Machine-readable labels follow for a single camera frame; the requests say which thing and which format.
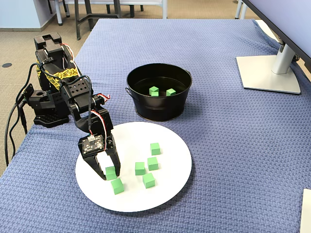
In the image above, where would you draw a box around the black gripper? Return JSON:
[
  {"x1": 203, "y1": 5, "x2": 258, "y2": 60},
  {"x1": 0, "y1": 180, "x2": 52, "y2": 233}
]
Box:
[{"x1": 81, "y1": 108, "x2": 121, "y2": 181}]

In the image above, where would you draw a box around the white round plate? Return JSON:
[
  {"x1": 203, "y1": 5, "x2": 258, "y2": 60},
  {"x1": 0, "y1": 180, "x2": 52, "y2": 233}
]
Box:
[{"x1": 75, "y1": 121, "x2": 192, "y2": 212}]

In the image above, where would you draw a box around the blue woven table cloth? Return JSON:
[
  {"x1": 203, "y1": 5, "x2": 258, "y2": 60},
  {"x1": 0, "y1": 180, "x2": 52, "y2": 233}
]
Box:
[{"x1": 0, "y1": 18, "x2": 311, "y2": 233}]

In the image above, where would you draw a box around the white flat board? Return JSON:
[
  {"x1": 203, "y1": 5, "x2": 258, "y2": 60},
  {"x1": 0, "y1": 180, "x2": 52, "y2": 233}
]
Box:
[{"x1": 299, "y1": 188, "x2": 311, "y2": 233}]

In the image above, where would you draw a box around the computer monitor screen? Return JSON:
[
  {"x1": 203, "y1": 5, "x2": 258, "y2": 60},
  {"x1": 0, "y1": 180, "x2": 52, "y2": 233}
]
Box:
[{"x1": 239, "y1": 0, "x2": 311, "y2": 64}]

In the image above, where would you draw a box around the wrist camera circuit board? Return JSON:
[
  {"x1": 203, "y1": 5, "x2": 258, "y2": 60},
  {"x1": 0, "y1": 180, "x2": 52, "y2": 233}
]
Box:
[{"x1": 77, "y1": 134, "x2": 107, "y2": 156}]

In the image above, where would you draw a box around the red white servo wire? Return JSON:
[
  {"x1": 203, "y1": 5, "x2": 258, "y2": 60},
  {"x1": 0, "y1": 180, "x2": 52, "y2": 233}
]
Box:
[
  {"x1": 90, "y1": 93, "x2": 111, "y2": 149},
  {"x1": 60, "y1": 43, "x2": 75, "y2": 71}
]

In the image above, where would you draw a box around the thin black camera cable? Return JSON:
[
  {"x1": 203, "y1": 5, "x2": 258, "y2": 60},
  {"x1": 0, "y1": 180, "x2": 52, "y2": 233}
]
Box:
[{"x1": 14, "y1": 62, "x2": 94, "y2": 136}]

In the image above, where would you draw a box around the thick black cable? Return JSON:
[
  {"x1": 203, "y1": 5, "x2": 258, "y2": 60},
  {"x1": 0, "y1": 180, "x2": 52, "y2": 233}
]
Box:
[
  {"x1": 4, "y1": 97, "x2": 25, "y2": 167},
  {"x1": 11, "y1": 103, "x2": 29, "y2": 158}
]

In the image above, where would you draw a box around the dark grey table frame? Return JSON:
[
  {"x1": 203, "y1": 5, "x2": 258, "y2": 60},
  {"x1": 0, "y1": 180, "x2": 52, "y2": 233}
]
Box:
[{"x1": 74, "y1": 0, "x2": 122, "y2": 41}]

